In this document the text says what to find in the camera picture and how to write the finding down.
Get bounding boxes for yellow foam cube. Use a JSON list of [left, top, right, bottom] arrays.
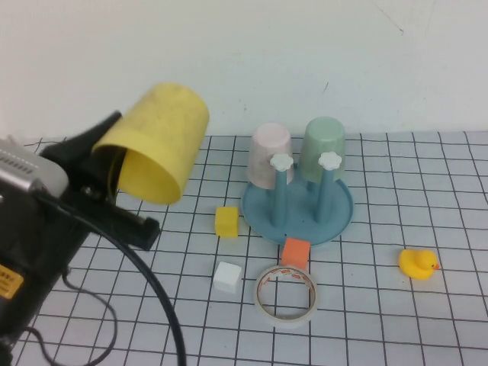
[[215, 206, 240, 239]]

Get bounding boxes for pink plastic cup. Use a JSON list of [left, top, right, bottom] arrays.
[[246, 122, 295, 191]]

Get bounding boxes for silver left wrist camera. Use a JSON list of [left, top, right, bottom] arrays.
[[0, 138, 70, 199]]

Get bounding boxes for blue cup stand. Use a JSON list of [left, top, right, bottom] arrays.
[[241, 151, 355, 249]]

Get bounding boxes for white foam cube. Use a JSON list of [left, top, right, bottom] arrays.
[[212, 261, 243, 294]]

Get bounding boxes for yellow plastic cup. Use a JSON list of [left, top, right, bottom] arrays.
[[92, 81, 211, 207]]

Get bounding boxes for orange foam cube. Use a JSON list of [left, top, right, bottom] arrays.
[[281, 237, 311, 270]]

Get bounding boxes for clear tape roll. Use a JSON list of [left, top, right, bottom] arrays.
[[253, 265, 317, 331]]

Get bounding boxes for thick black cable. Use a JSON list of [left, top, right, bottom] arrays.
[[36, 192, 188, 366]]

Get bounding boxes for grey checkered tablecloth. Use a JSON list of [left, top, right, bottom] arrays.
[[7, 131, 488, 366]]

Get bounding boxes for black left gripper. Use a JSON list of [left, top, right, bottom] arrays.
[[0, 110, 161, 336]]

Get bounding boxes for green plastic cup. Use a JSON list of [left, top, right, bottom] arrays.
[[297, 116, 348, 184]]

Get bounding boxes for thin black cable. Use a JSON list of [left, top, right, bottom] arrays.
[[21, 266, 118, 366]]

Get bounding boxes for yellow rubber duck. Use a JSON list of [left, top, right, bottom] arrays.
[[398, 248, 441, 282]]

